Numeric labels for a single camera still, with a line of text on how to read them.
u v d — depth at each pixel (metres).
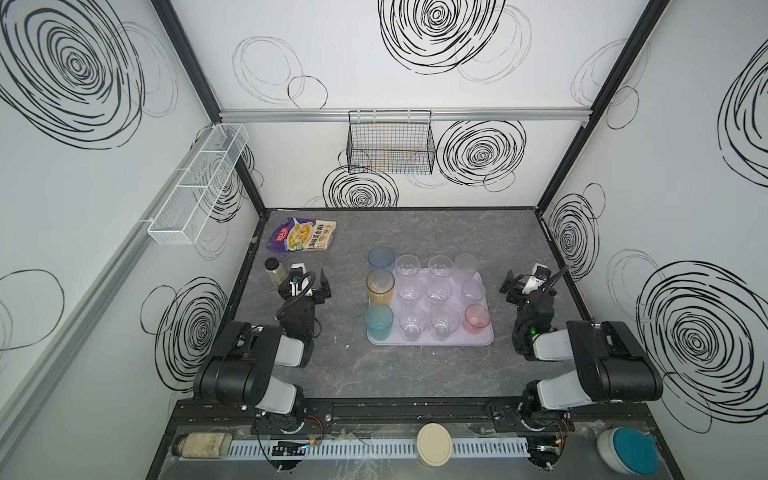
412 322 0.87
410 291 0.92
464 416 0.75
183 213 0.72
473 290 0.93
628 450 0.63
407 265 0.99
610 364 0.46
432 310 0.89
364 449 0.64
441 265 0.98
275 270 0.93
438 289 0.91
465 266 0.97
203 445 0.66
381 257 0.90
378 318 0.85
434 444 0.64
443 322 0.89
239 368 0.44
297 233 1.11
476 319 0.88
